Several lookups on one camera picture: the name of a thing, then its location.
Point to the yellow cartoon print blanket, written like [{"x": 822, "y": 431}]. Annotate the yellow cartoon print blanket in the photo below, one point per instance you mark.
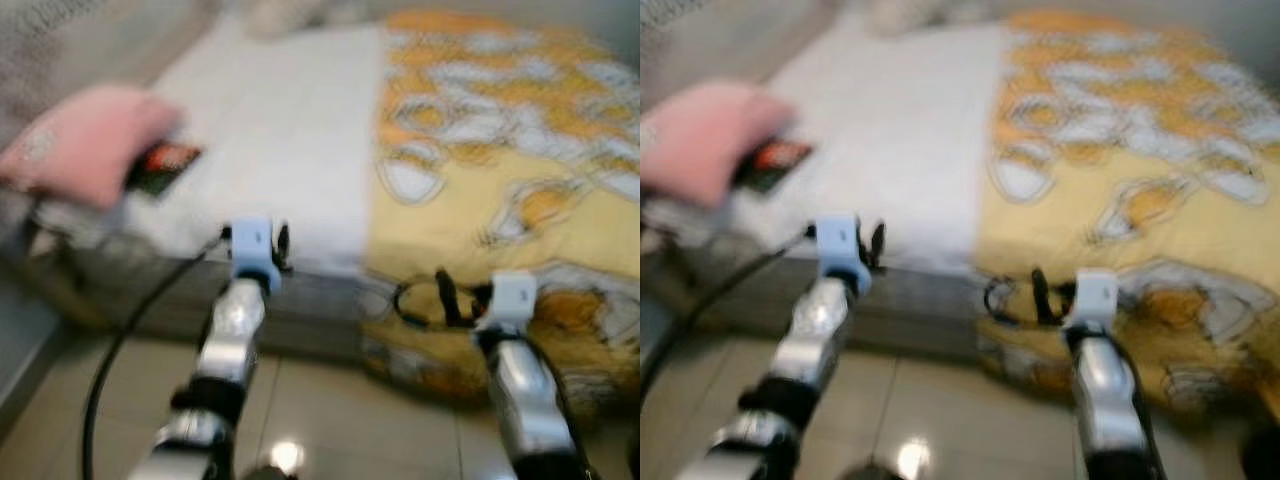
[
  {"x": 480, "y": 200},
  {"x": 1100, "y": 200}
]

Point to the dark book with red cover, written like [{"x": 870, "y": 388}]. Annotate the dark book with red cover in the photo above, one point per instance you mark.
[
  {"x": 780, "y": 160},
  {"x": 165, "y": 165}
]

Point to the pink pillow with cartoon print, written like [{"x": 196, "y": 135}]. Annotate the pink pillow with cartoon print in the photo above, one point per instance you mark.
[
  {"x": 90, "y": 145},
  {"x": 700, "y": 140}
]

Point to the bed with white quilted sheet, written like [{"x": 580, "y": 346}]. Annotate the bed with white quilted sheet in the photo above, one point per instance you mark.
[
  {"x": 900, "y": 130},
  {"x": 290, "y": 130}
]

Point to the grey floral patterned panel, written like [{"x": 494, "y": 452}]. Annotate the grey floral patterned panel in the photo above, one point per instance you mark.
[
  {"x": 700, "y": 30},
  {"x": 60, "y": 40}
]

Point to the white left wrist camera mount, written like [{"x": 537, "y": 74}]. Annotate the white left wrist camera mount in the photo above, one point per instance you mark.
[
  {"x": 840, "y": 245},
  {"x": 253, "y": 245}
]

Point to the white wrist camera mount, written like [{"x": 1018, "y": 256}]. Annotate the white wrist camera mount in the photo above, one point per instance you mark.
[
  {"x": 840, "y": 245},
  {"x": 512, "y": 298},
  {"x": 1092, "y": 295},
  {"x": 253, "y": 245}
]

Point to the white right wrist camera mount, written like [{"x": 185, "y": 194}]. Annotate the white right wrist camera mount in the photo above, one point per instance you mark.
[
  {"x": 1092, "y": 295},
  {"x": 512, "y": 298}
]

